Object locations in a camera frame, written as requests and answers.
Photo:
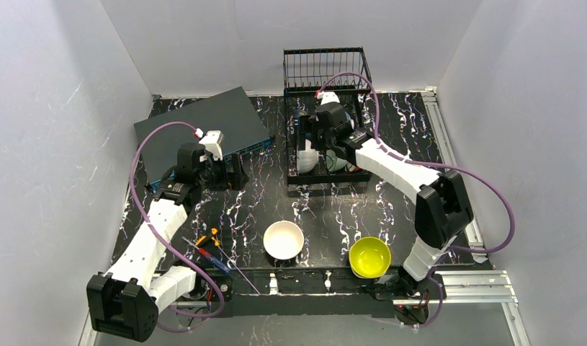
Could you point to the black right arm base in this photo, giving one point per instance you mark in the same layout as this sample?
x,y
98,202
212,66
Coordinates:
x,y
417,303

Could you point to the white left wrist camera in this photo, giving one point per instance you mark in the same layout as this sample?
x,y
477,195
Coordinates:
x,y
211,140

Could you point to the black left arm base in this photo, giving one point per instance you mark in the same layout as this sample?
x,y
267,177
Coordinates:
x,y
196,305

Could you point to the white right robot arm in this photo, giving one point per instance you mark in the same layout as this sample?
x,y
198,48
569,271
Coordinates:
x,y
442,206

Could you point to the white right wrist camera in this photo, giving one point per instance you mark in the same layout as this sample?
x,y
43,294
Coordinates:
x,y
326,97

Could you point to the black wire dish rack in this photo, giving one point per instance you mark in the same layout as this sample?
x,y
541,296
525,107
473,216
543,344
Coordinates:
x,y
305,71

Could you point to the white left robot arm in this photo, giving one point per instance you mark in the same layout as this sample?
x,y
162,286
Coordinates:
x,y
127,299

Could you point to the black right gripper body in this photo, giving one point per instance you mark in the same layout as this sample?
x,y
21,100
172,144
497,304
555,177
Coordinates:
x,y
305,127

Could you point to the orange handled pliers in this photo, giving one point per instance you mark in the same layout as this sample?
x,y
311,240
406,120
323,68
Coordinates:
x,y
209,237

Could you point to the red blue screwdriver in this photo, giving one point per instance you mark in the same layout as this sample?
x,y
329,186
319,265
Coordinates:
x,y
215,262

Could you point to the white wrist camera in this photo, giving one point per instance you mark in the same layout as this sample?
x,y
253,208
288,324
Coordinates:
x,y
326,97
211,140

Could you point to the celadon green bowl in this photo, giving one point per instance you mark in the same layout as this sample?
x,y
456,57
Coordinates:
x,y
306,159

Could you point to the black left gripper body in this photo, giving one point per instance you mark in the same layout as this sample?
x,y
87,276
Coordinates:
x,y
233,173

